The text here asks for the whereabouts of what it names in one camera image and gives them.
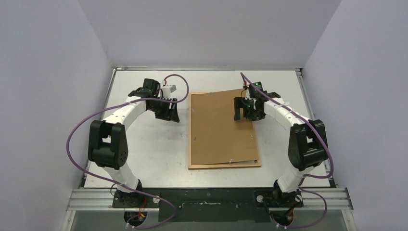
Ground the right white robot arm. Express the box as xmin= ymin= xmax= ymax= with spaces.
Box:
xmin=234 ymin=81 xmax=328 ymax=206

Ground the purple cable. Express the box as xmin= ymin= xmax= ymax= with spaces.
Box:
xmin=240 ymin=72 xmax=335 ymax=230
xmin=66 ymin=74 xmax=190 ymax=230

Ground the wooden picture frame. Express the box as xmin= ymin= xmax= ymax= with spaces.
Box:
xmin=188 ymin=91 xmax=262 ymax=170

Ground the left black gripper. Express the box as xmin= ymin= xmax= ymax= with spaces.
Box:
xmin=149 ymin=97 xmax=179 ymax=123

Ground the aluminium rail front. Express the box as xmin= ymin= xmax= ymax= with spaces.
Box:
xmin=67 ymin=188 xmax=354 ymax=220

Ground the brown cardboard backing board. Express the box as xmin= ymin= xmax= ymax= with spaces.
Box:
xmin=191 ymin=89 xmax=259 ymax=166

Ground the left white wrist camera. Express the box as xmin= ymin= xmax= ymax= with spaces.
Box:
xmin=161 ymin=84 xmax=177 ymax=99

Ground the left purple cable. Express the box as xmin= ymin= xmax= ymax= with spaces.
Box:
xmin=66 ymin=74 xmax=190 ymax=230

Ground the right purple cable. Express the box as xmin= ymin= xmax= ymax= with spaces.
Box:
xmin=240 ymin=72 xmax=335 ymax=230

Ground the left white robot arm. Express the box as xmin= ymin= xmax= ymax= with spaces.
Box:
xmin=88 ymin=78 xmax=179 ymax=207

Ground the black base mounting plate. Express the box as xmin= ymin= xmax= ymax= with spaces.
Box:
xmin=112 ymin=187 xmax=304 ymax=223

